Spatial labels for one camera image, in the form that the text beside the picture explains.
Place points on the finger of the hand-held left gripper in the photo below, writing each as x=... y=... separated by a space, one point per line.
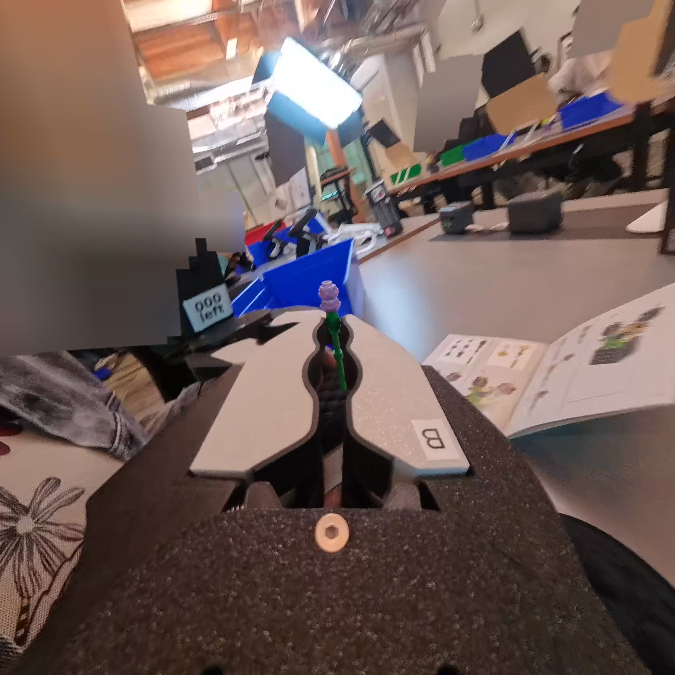
x=234 y=352
x=287 y=318

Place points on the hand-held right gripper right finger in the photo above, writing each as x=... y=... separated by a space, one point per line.
x=390 y=401

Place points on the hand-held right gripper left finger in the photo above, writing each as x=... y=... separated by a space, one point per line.
x=263 y=422

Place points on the purple toy brick flower stem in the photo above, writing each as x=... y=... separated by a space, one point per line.
x=329 y=303

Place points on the person's left forearm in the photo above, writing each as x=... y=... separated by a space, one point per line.
x=68 y=390

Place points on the grey desk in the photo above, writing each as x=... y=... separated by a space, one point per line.
x=474 y=295

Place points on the large blue plastic bin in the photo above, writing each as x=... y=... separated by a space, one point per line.
x=311 y=274

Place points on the red plastic bin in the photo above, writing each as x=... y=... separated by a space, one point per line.
x=261 y=232

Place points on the open instruction booklet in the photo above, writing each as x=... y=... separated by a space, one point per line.
x=580 y=364

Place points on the small dark device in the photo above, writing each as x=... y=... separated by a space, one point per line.
x=456 y=217

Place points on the green tray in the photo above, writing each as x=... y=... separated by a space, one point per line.
x=452 y=155

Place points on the studio light panel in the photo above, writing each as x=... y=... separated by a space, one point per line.
x=311 y=84

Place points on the white floral garment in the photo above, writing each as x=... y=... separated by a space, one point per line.
x=42 y=506

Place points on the grey fabric box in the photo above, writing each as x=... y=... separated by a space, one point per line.
x=533 y=211

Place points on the small blue tray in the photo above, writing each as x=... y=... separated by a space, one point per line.
x=488 y=146

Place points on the long wooden table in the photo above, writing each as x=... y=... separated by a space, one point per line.
x=527 y=150

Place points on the person's leg in black pants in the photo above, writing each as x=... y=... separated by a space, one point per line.
x=633 y=596

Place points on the open cardboard box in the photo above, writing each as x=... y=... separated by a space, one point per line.
x=519 y=105

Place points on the wide blue tray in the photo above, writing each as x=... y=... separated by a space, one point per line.
x=588 y=112

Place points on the large cardboard box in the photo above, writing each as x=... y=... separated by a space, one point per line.
x=641 y=52

